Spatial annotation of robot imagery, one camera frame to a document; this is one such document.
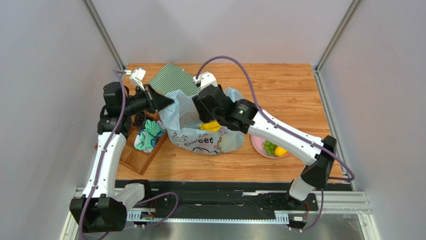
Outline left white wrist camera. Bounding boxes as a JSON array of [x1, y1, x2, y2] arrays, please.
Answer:
[[129, 67, 146, 91]]

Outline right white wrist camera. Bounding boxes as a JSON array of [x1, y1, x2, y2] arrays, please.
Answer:
[[193, 71, 218, 90]]

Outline light blue plastic bag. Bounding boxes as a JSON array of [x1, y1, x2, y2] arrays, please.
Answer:
[[159, 90, 245, 155]]

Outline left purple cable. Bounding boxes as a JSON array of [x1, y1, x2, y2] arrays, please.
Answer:
[[77, 69, 133, 240]]

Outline green grapes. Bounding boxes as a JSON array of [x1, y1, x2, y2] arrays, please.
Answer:
[[263, 140, 276, 157]]

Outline pink plate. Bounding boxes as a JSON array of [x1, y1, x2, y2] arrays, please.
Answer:
[[251, 135, 290, 159]]

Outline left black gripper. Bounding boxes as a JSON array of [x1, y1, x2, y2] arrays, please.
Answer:
[[122, 84, 174, 117]]

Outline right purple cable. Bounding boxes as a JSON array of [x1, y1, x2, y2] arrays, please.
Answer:
[[195, 55, 356, 182]]

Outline black coiled cable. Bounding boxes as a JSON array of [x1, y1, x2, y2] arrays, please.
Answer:
[[133, 111, 148, 129]]

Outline teal white socks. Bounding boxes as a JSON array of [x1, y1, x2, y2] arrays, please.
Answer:
[[133, 119, 166, 154]]

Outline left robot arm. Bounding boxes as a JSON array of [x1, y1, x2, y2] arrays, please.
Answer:
[[69, 81, 174, 236]]

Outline yellow mango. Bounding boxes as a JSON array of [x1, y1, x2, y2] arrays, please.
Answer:
[[274, 146, 289, 158]]

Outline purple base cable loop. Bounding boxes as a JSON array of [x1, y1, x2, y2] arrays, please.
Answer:
[[134, 192, 180, 229]]

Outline green striped cloth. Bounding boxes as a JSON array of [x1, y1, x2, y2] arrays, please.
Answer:
[[148, 63, 201, 96]]

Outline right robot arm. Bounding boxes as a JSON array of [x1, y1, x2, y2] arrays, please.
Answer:
[[192, 84, 337, 202]]

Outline yellow banana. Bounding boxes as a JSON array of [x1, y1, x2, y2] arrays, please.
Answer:
[[198, 121, 222, 132]]

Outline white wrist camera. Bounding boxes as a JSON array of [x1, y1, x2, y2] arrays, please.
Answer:
[[129, 67, 146, 91], [193, 71, 218, 90]]

